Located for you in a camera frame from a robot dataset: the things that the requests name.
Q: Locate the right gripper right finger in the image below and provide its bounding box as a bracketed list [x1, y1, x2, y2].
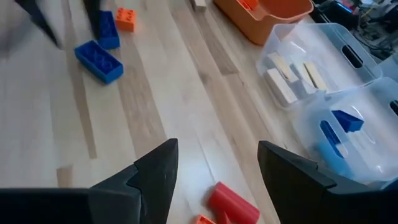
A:
[257, 140, 398, 224]

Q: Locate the light blue toy brick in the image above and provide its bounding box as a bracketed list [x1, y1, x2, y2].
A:
[313, 141, 355, 178]

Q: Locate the red wedge block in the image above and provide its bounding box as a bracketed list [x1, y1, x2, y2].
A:
[206, 182, 261, 224]

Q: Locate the orange plastic bin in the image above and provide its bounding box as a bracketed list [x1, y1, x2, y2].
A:
[213, 0, 315, 46]

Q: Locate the clear plastic bin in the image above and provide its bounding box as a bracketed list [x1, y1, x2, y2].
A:
[255, 22, 383, 110]
[290, 77, 398, 184]

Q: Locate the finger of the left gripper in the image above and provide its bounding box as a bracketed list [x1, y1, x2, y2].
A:
[83, 0, 102, 40]
[14, 0, 62, 49]

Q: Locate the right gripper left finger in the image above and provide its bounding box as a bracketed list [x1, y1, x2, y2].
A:
[0, 138, 180, 224]

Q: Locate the light wooden block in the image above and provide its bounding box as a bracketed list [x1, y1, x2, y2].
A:
[267, 52, 299, 82]
[264, 68, 299, 106]
[190, 0, 208, 12]
[303, 61, 329, 91]

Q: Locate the small orange square brick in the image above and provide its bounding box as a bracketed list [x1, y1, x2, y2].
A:
[114, 7, 137, 32]

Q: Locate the orange toy brick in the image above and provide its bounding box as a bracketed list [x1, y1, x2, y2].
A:
[238, 0, 259, 11]
[194, 214, 217, 224]

